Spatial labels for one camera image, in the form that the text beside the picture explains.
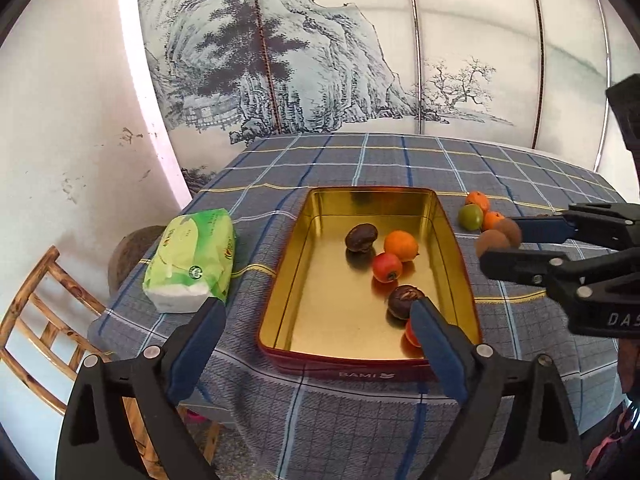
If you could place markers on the small tangerine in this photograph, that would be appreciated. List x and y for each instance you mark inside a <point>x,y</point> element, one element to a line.
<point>494,220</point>
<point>477,200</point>

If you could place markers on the green tissue pack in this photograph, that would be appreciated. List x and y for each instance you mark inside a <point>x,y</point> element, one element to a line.
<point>190,255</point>

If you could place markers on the blue plaid tablecloth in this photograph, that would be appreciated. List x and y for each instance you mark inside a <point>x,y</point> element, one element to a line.
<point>350,435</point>

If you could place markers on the small red fruit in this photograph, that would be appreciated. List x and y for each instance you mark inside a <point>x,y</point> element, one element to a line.
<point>411,334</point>
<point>386,267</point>

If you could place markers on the wooden chair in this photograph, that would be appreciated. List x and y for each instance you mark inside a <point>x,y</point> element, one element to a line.
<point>55,270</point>

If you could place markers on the brown kiwi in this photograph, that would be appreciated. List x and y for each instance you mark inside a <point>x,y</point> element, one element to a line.
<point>492,242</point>
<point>510,230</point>

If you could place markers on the green round fruit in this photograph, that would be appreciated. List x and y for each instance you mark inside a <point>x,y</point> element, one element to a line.
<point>471,217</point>

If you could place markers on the landscape painted folding screen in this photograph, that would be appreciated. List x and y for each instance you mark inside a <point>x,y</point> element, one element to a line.
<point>325,60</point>

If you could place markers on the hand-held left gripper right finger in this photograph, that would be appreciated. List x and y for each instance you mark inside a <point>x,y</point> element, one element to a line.
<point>440,355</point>

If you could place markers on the large orange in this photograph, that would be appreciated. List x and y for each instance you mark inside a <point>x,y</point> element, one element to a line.
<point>401,245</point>

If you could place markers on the brown round object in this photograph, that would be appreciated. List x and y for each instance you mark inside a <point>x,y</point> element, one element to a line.
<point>130,255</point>

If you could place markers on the red and gold tin box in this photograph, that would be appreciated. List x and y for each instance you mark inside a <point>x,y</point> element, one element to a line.
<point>340,320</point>

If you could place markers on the dark cloth with pink trim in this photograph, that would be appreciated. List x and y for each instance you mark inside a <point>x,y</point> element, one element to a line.
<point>615,435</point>

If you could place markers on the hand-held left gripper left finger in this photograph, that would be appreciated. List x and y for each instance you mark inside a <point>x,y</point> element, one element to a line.
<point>197,350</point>

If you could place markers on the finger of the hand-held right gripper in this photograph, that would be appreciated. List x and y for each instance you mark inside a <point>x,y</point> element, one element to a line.
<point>540,229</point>
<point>520,265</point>

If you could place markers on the dark object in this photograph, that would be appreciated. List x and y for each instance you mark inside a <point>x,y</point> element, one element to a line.
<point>627,105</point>

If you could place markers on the dark brown mangosteen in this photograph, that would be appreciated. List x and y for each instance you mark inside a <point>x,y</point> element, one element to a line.
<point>361,238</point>
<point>401,301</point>

